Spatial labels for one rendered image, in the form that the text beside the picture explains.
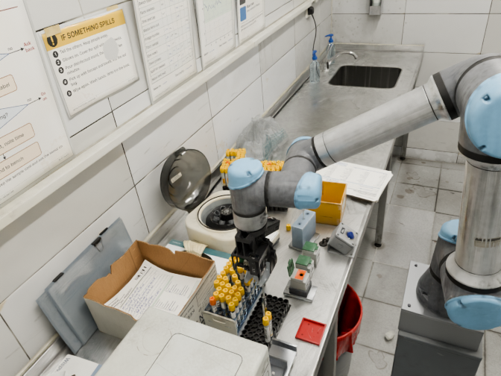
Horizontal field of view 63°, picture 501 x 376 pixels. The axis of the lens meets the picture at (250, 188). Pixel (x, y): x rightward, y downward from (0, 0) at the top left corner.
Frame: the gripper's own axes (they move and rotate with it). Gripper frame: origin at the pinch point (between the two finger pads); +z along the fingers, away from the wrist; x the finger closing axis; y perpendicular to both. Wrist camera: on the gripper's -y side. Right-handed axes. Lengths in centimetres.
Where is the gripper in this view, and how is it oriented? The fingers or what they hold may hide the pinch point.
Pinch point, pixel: (262, 277)
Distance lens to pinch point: 108.0
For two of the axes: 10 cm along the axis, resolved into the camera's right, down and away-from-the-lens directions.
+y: -4.1, 5.5, -7.3
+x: 9.1, 1.6, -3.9
